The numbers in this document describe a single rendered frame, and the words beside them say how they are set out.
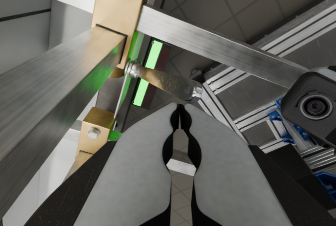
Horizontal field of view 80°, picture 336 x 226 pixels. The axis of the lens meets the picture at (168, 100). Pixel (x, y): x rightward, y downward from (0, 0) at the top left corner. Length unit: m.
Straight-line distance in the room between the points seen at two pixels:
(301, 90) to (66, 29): 0.50
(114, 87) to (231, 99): 0.72
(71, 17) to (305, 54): 0.94
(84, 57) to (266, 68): 0.22
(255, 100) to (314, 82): 0.92
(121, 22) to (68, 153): 0.60
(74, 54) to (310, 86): 0.19
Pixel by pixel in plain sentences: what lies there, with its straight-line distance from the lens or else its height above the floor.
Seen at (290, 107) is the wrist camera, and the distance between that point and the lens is 0.21.
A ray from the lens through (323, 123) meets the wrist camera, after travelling 0.21.
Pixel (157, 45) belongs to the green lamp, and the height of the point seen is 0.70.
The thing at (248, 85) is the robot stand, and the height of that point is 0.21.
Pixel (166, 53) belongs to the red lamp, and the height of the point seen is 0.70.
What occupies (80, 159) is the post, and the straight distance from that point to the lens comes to 0.42.
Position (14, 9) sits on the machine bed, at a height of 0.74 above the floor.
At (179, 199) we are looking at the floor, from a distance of 1.99.
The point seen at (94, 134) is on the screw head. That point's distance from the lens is 0.37.
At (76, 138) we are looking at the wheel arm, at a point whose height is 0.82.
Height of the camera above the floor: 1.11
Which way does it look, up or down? 60 degrees down
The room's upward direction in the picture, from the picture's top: 175 degrees counter-clockwise
